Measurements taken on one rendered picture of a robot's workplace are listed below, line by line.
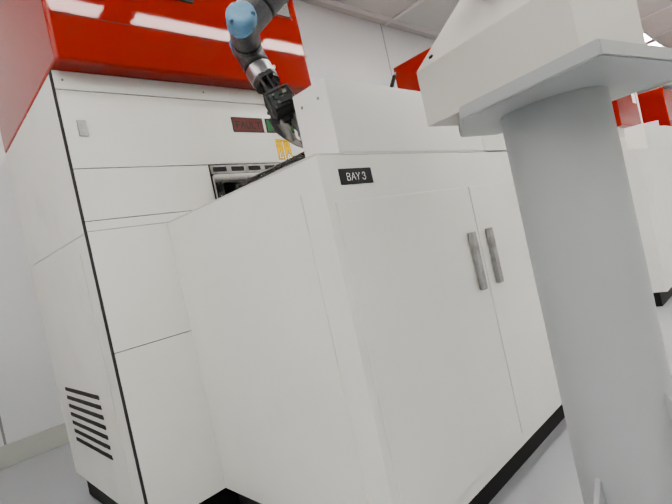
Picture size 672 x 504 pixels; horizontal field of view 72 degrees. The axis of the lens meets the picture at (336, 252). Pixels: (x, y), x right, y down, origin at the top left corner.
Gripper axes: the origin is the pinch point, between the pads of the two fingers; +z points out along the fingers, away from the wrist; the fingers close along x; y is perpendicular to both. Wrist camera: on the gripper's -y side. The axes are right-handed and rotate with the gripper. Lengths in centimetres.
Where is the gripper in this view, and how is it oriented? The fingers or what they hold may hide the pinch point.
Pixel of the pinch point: (301, 144)
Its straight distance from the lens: 126.0
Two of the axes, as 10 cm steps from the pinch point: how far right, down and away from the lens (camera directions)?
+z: 4.9, 8.5, -1.9
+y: 0.2, -2.3, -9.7
